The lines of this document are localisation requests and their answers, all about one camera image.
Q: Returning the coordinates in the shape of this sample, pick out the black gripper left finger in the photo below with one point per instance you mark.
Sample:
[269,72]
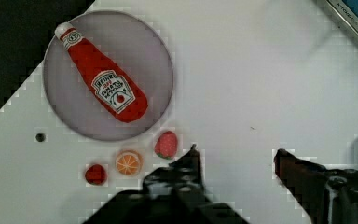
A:
[186,172]

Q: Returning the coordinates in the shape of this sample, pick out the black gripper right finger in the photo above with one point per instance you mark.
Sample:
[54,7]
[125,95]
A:
[329,196]

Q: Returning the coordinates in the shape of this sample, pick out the red toy strawberry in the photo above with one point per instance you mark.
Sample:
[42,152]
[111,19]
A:
[167,145]

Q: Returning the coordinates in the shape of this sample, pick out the orange slice toy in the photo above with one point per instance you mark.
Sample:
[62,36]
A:
[129,162]

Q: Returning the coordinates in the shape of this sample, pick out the small red toy fruit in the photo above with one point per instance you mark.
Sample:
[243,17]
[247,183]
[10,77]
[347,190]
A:
[96,175]

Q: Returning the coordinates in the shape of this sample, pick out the red plush ketchup bottle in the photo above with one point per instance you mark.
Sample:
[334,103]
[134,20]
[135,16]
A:
[109,84]

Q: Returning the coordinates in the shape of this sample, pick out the grey round plate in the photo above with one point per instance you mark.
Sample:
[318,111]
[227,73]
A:
[88,109]

